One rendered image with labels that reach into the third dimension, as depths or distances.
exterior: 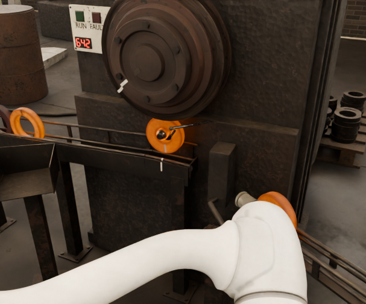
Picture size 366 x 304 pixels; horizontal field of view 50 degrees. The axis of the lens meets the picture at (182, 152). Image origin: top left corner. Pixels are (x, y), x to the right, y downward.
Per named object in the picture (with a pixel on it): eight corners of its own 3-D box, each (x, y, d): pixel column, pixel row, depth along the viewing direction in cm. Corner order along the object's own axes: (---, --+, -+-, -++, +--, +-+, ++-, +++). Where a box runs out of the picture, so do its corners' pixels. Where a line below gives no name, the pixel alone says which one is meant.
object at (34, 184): (23, 275, 194) (-12, 148, 159) (77, 268, 198) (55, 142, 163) (15, 309, 176) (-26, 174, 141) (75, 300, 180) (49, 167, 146)
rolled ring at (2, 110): (5, 107, 180) (11, 104, 183) (-22, 104, 188) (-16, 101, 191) (16, 143, 189) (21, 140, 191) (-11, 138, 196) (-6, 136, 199)
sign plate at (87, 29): (77, 49, 165) (72, 3, 156) (130, 55, 155) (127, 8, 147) (73, 50, 163) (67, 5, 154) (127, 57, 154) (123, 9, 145)
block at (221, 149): (216, 190, 160) (218, 138, 149) (234, 195, 157) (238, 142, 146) (206, 204, 152) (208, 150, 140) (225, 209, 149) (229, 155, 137)
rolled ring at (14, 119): (3, 120, 185) (8, 117, 187) (28, 152, 187) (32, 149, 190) (20, 102, 174) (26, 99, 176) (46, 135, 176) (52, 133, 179)
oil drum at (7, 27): (20, 83, 451) (3, 2, 409) (60, 90, 430) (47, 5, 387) (-23, 100, 404) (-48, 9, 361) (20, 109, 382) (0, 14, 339)
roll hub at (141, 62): (208, 72, 123) (151, 113, 140) (155, -3, 120) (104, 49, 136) (201, 76, 119) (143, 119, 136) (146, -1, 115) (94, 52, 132)
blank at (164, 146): (146, 113, 152) (142, 116, 149) (183, 114, 145) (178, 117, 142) (152, 148, 158) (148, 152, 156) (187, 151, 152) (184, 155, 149)
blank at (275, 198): (272, 237, 130) (264, 240, 128) (257, 192, 131) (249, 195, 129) (304, 238, 116) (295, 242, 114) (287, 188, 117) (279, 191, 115)
